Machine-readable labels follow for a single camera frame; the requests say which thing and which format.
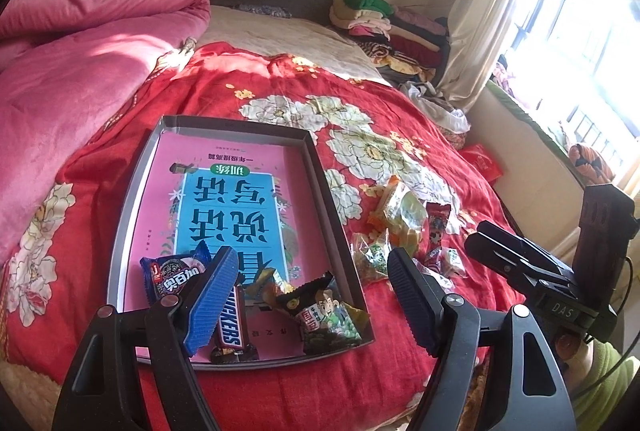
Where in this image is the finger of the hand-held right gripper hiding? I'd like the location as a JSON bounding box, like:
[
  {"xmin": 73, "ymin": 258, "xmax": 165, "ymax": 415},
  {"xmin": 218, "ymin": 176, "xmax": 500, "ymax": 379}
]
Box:
[
  {"xmin": 463, "ymin": 233, "xmax": 556, "ymax": 297},
  {"xmin": 477, "ymin": 220, "xmax": 571, "ymax": 274}
]

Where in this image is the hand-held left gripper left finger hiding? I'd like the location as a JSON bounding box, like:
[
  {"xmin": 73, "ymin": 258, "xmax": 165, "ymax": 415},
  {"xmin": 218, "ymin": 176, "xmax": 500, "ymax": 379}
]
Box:
[{"xmin": 52, "ymin": 245, "xmax": 241, "ymax": 431}]

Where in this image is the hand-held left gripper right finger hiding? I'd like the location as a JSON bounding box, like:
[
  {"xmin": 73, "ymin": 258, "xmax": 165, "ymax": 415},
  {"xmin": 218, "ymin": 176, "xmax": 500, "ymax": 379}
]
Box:
[{"xmin": 386, "ymin": 247, "xmax": 576, "ymax": 431}]

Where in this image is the brown chocolate bar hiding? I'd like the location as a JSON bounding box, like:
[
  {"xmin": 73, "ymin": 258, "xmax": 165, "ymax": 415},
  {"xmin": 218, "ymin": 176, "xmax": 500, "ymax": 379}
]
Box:
[{"xmin": 210, "ymin": 283, "xmax": 261, "ymax": 364}]

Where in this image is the blue cookie packet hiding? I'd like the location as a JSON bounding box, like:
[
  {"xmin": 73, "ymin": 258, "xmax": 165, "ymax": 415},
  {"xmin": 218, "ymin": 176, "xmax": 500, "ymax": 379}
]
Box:
[{"xmin": 139, "ymin": 243, "xmax": 213, "ymax": 304}]

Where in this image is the red candy packet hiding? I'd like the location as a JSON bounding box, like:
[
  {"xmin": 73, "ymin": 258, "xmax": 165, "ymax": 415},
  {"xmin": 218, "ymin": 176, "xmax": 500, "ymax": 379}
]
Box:
[{"xmin": 425, "ymin": 202, "xmax": 452, "ymax": 262}]

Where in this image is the orange-edged bread packet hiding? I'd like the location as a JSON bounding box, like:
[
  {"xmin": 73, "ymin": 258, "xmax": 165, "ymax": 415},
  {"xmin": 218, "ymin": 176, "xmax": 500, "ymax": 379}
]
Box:
[{"xmin": 367, "ymin": 175, "xmax": 428, "ymax": 257}]

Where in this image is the black green pea packet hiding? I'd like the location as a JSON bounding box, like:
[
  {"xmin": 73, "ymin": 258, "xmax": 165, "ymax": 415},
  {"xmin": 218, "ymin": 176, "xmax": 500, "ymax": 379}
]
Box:
[{"xmin": 275, "ymin": 272, "xmax": 371, "ymax": 354}]

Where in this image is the grey shallow cardboard box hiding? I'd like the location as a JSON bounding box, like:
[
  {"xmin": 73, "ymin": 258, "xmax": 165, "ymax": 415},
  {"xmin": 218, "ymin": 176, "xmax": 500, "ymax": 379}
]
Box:
[{"xmin": 107, "ymin": 114, "xmax": 376, "ymax": 369}]

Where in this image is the person's right forearm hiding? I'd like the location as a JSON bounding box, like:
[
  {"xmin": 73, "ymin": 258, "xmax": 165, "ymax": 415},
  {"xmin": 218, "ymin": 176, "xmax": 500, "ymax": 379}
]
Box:
[{"xmin": 560, "ymin": 336, "xmax": 640, "ymax": 431}]

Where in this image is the orange patterned cushion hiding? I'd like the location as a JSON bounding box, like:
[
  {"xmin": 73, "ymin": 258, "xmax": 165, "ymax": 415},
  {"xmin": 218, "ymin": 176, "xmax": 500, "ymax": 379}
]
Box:
[{"xmin": 569, "ymin": 144, "xmax": 613, "ymax": 184}]

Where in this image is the red plastic bag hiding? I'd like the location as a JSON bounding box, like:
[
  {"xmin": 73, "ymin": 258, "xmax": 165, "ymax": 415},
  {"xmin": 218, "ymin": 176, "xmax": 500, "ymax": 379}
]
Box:
[{"xmin": 457, "ymin": 145, "xmax": 506, "ymax": 184}]

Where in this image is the pink and blue book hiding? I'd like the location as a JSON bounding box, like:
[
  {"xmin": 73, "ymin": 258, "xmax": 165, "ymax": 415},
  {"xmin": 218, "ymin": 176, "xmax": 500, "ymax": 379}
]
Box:
[{"xmin": 125, "ymin": 131, "xmax": 361, "ymax": 362}]

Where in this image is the red floral blanket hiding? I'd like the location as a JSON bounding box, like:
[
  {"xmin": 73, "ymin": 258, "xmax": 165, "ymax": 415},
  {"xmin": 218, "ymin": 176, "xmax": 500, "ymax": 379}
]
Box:
[{"xmin": 10, "ymin": 44, "xmax": 531, "ymax": 431}]

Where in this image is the floral fabric basket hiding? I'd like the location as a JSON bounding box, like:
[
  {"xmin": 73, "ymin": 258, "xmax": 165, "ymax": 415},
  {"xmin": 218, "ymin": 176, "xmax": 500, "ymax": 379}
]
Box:
[{"xmin": 442, "ymin": 128, "xmax": 469, "ymax": 153}]

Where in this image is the green windowsill mat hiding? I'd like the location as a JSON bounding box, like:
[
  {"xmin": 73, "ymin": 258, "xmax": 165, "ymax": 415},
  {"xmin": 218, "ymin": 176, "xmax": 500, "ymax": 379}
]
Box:
[{"xmin": 485, "ymin": 81, "xmax": 591, "ymax": 162}]

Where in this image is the white crumpled cloth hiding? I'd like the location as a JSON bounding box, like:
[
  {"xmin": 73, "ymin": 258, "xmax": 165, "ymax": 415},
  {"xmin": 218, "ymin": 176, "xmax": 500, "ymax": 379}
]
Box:
[{"xmin": 400, "ymin": 81, "xmax": 472, "ymax": 134}]

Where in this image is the clothes heap on windowsill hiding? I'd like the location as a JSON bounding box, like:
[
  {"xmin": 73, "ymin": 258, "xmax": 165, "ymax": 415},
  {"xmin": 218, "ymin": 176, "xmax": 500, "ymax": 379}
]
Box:
[{"xmin": 492, "ymin": 54, "xmax": 526, "ymax": 104}]

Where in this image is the window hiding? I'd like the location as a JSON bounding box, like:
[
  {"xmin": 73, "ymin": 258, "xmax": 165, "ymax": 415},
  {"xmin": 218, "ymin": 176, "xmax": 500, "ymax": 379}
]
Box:
[{"xmin": 492, "ymin": 0, "xmax": 640, "ymax": 172}]

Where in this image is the white curtain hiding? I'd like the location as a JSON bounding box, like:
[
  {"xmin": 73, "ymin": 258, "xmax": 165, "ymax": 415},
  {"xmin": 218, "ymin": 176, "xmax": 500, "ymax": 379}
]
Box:
[{"xmin": 437, "ymin": 0, "xmax": 546, "ymax": 114}]

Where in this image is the stack of folded clothes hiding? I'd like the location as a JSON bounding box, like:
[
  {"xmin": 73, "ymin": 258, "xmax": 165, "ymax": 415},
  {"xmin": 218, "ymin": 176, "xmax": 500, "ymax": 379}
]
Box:
[{"xmin": 328, "ymin": 0, "xmax": 453, "ymax": 84}]

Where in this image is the pink fleece quilt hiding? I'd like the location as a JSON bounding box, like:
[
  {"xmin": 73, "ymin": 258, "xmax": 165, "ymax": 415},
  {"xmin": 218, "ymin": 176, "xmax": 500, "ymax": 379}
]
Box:
[{"xmin": 0, "ymin": 0, "xmax": 212, "ymax": 262}]

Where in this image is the dark patterned cloth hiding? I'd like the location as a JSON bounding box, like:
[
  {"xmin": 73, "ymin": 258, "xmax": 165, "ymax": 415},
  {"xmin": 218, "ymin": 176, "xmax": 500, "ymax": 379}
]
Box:
[{"xmin": 232, "ymin": 2, "xmax": 293, "ymax": 18}]

